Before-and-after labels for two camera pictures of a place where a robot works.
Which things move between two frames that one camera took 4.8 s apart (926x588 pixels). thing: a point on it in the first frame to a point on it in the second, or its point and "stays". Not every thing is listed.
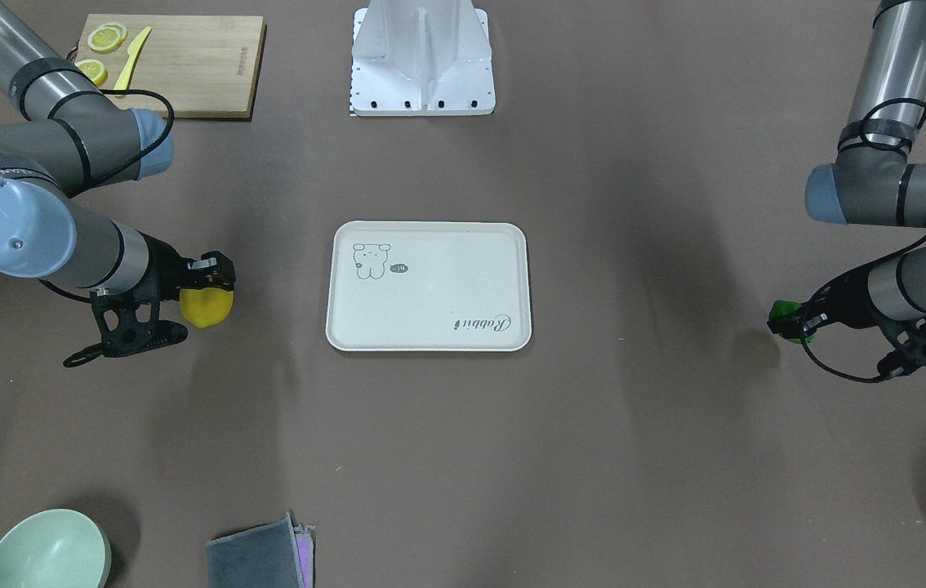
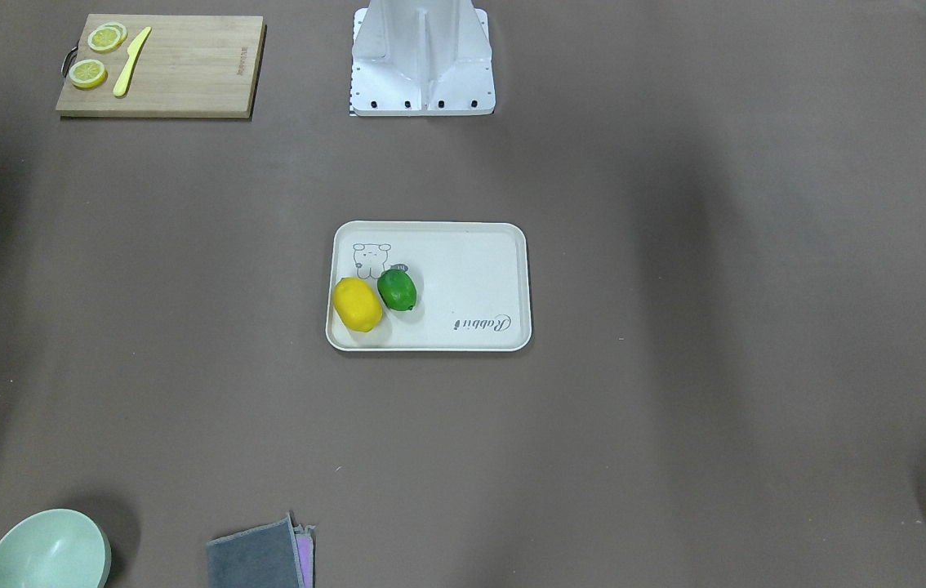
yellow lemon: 206,307 to 357,305
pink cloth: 306,550 stays
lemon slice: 107,38 stays
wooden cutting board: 178,65 stays
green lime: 782,308 to 397,289
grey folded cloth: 264,556 stays
